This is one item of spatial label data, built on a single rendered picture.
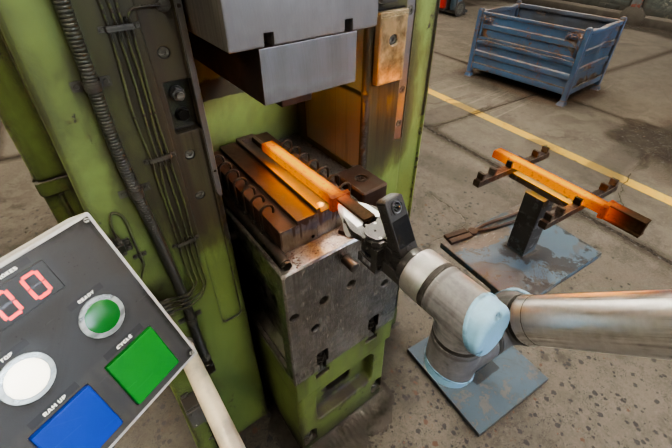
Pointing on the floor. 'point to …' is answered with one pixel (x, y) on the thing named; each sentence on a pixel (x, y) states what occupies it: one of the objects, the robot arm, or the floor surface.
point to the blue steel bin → (544, 46)
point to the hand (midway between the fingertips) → (345, 203)
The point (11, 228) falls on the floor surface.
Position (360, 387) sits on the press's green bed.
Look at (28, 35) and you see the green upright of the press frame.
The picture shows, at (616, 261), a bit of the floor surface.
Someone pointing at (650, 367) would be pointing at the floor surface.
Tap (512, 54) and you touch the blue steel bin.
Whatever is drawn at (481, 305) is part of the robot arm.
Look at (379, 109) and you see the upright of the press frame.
